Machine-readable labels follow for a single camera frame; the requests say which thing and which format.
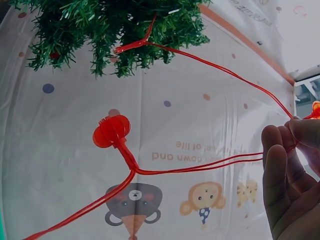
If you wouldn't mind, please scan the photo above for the green artificial christmas tree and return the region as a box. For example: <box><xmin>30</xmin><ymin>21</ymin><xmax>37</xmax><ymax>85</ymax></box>
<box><xmin>8</xmin><ymin>0</ymin><xmax>213</xmax><ymax>79</ymax></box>

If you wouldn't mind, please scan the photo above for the red lantern light string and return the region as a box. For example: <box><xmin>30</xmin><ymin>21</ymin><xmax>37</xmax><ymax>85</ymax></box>
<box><xmin>23</xmin><ymin>12</ymin><xmax>320</xmax><ymax>240</ymax></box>

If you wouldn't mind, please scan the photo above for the person's right hand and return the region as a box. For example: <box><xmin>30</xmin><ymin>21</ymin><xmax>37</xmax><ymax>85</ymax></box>
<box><xmin>261</xmin><ymin>115</ymin><xmax>320</xmax><ymax>240</ymax></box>

